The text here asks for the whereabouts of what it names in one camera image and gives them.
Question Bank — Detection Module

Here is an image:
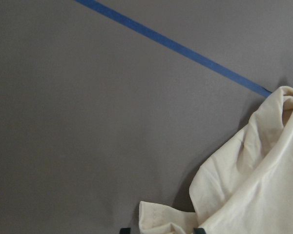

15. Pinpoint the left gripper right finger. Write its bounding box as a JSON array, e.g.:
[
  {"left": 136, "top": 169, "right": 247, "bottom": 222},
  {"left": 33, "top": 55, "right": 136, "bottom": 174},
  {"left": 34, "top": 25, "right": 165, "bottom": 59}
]
[{"left": 193, "top": 228, "right": 206, "bottom": 234}]

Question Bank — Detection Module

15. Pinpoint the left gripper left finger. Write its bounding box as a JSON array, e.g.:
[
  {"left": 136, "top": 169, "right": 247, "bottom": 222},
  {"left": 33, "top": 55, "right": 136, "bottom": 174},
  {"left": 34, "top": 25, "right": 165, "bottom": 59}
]
[{"left": 119, "top": 228, "right": 131, "bottom": 234}]

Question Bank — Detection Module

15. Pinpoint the cream long-sleeve printed shirt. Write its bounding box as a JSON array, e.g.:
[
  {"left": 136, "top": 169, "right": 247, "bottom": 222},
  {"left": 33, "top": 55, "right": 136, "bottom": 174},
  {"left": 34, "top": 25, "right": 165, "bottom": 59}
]
[{"left": 139, "top": 86, "right": 293, "bottom": 234}]

